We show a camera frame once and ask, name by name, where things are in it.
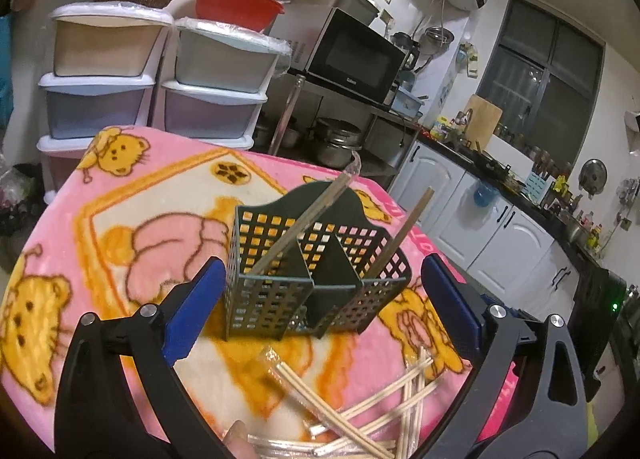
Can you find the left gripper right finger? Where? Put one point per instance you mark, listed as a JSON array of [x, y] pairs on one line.
[[524, 397]]

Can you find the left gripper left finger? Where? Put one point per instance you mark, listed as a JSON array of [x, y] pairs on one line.
[[95, 414]]

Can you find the chopsticks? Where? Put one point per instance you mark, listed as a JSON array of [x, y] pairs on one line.
[[324, 201], [384, 430], [393, 245], [405, 428]]

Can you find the chopsticks diagonal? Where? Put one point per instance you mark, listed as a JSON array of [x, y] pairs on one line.
[[291, 384]]

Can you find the white kitchen cabinets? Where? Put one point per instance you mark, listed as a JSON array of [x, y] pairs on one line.
[[503, 245]]

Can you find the right hand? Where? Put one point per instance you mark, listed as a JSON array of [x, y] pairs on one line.
[[236, 440]]

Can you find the pink cartoon bear blanket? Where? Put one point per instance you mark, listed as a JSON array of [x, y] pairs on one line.
[[143, 212]]

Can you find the dark green utensil caddy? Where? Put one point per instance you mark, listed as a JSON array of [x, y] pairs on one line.
[[321, 283]]

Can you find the wooden cutting board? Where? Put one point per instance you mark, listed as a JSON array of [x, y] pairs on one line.
[[485, 117]]

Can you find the teal bag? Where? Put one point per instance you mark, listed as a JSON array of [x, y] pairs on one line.
[[6, 84]]

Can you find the light blue appliance box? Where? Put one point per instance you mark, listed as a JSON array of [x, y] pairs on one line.
[[406, 104]]

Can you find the dark window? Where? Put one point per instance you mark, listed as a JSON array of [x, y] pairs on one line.
[[544, 75]]

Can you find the stainless steel pots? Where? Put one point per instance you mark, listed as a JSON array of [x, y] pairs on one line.
[[334, 141]]

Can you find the left plastic drawer tower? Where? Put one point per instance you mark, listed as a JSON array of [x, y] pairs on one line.
[[105, 60]]

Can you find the plastic drawer tower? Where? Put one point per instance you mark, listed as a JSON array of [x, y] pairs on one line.
[[105, 60], [214, 81]]

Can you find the right plastic drawer tower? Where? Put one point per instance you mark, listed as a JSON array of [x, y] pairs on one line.
[[214, 81]]

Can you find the metal shelf rack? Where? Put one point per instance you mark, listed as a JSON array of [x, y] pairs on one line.
[[321, 117]]

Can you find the hanging steel colander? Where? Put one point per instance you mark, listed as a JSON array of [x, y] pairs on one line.
[[435, 41]]

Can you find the black blender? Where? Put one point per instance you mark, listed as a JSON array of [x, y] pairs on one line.
[[411, 48]]

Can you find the red plastic basin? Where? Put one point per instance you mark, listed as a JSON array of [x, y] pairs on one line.
[[255, 15]]

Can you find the black microwave oven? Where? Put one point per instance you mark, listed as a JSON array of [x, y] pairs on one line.
[[331, 45]]

